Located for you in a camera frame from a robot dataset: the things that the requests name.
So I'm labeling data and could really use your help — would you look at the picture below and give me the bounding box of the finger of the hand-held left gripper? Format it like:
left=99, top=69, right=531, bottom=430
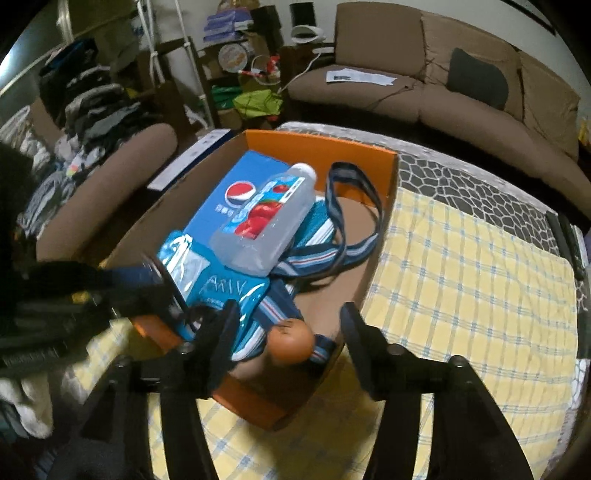
left=92, top=262, right=168, bottom=296
left=108, top=288, right=204, bottom=342

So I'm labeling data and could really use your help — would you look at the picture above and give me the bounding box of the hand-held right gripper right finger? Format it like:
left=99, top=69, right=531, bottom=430
left=339, top=301, right=532, bottom=480

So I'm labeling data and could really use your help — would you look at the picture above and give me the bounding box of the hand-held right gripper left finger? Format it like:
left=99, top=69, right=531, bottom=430
left=46, top=299, right=242, bottom=480

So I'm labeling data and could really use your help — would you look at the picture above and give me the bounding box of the brown egg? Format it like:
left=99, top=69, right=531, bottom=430
left=268, top=318, right=315, bottom=367

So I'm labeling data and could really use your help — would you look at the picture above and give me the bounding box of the orange cardboard box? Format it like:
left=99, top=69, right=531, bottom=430
left=76, top=129, right=400, bottom=432

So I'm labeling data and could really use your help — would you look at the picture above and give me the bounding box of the blue striped strap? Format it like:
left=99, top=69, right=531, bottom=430
left=263, top=161, right=386, bottom=370

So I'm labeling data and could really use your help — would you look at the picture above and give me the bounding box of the clear plastic bottle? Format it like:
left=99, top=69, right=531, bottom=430
left=210, top=162, right=318, bottom=278

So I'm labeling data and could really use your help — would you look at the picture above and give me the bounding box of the blue carton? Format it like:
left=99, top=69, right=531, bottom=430
left=184, top=150, right=296, bottom=241

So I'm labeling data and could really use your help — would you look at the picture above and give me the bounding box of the blue mesh bag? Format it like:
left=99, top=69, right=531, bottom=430
left=231, top=196, right=335, bottom=363

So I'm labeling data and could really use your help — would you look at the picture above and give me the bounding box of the brown armchair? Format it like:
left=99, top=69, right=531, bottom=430
left=0, top=104, right=178, bottom=264

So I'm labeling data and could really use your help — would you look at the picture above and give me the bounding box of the yellow plaid cloth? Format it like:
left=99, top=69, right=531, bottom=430
left=60, top=187, right=581, bottom=480

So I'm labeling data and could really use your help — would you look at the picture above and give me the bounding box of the white flat box blue stripe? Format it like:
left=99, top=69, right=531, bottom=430
left=148, top=129, right=234, bottom=191

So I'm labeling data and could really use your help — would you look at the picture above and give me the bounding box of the pile of clothes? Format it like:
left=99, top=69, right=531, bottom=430
left=18, top=39, right=148, bottom=232

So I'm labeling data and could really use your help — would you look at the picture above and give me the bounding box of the grey patterned table mat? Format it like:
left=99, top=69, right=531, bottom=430
left=277, top=121, right=591, bottom=416

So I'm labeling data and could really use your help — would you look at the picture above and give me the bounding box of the green bag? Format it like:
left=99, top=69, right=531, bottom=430
left=232, top=89, right=283, bottom=120

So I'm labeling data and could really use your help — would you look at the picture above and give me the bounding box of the white pole rack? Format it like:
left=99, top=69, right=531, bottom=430
left=139, top=0, right=211, bottom=130

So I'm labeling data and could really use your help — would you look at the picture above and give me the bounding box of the round printed tin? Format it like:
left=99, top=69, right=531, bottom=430
left=217, top=42, right=252, bottom=72

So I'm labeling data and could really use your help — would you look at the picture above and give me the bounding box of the brown sofa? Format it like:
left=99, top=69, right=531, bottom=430
left=281, top=2, right=583, bottom=181

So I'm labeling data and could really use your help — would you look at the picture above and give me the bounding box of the stack of purple packets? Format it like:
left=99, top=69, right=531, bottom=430
left=202, top=11, right=254, bottom=44

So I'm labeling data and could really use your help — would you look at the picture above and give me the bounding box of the white paper sheet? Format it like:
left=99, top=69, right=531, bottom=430
left=324, top=69, right=398, bottom=87

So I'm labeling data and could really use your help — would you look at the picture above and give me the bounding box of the black box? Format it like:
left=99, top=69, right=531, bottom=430
left=252, top=7, right=282, bottom=47

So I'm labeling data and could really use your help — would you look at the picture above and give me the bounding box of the black cushion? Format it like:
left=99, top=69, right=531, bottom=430
left=447, top=47, right=509, bottom=112

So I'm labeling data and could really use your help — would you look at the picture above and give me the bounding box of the white round device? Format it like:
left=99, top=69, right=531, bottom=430
left=292, top=25, right=326, bottom=44

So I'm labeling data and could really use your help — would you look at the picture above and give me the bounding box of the black speaker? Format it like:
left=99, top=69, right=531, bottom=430
left=290, top=2, right=315, bottom=28

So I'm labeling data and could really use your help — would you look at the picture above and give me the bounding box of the white cable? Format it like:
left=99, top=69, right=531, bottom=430
left=277, top=46, right=334, bottom=93

